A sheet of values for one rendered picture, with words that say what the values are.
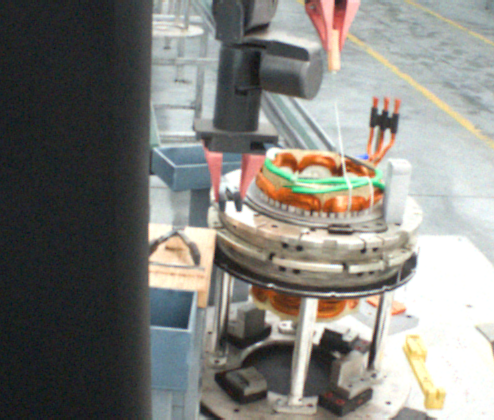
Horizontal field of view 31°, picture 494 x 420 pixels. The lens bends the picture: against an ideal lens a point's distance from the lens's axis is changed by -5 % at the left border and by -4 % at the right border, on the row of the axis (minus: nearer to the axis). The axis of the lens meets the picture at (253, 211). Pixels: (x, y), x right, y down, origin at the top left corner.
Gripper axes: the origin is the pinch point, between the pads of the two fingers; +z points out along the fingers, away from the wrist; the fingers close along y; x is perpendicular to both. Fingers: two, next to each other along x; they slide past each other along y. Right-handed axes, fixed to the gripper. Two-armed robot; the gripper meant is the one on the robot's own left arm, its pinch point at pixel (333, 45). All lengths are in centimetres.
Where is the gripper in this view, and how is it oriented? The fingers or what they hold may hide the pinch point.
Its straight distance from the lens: 133.0
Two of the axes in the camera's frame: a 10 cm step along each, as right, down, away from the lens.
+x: -3.0, 0.0, 9.5
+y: 9.5, -0.1, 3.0
